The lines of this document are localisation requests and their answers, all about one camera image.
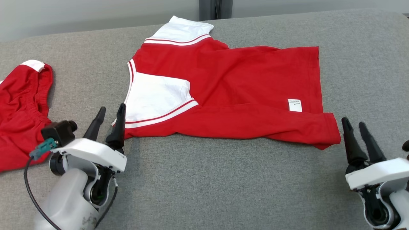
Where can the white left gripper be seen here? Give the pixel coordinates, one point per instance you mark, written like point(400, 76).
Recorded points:
point(92, 151)

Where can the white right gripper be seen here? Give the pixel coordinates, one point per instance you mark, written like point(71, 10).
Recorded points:
point(377, 172)

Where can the red shorts with white stripe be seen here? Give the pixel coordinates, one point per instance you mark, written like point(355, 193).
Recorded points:
point(19, 108)

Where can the red white t-shirt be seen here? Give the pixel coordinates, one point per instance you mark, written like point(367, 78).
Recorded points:
point(243, 83)

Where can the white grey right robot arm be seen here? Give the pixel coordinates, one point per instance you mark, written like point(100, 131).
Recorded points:
point(389, 207)

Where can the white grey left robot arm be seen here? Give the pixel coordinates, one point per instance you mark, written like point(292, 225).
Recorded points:
point(68, 198)

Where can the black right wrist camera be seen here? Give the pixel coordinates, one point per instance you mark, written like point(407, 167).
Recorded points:
point(406, 148)

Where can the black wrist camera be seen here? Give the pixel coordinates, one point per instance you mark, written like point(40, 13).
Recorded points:
point(59, 131)
point(406, 148)

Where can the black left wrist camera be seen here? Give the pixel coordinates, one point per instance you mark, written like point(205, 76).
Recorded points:
point(59, 131)

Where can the dark metal truss post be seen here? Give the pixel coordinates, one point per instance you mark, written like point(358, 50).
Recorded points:
point(215, 9)

